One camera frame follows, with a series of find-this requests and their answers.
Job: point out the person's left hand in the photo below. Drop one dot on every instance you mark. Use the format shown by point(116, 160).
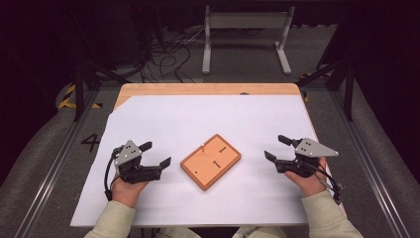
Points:
point(127, 193)

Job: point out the aluminium floor rail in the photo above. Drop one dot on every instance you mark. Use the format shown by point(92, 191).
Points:
point(376, 183)
point(49, 183)

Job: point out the person's right hand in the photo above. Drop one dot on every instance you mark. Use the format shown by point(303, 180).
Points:
point(310, 186)

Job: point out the black metal stand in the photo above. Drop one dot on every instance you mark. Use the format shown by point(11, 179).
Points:
point(349, 95)
point(78, 92)

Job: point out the person's leg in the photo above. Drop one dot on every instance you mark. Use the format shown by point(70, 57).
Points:
point(178, 233)
point(261, 232)

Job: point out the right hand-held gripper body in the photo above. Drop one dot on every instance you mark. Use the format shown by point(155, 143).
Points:
point(310, 149)

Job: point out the yellow black hazard tape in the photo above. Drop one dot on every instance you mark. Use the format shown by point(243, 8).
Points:
point(66, 105)
point(307, 97)

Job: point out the person's right leg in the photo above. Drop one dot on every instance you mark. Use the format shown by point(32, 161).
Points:
point(261, 232)

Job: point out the grey metal stand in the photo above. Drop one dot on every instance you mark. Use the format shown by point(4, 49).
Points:
point(244, 20)

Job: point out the orange wooden box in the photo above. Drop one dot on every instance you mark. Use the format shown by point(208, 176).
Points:
point(204, 167)

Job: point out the person's left leg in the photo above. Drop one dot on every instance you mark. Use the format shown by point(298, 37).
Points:
point(178, 233)

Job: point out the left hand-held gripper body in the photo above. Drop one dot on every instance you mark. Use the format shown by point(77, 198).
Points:
point(127, 155)

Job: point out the wooden table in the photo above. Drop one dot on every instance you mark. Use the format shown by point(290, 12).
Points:
point(198, 89)

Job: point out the white paper sheet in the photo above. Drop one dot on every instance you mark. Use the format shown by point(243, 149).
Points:
point(185, 115)

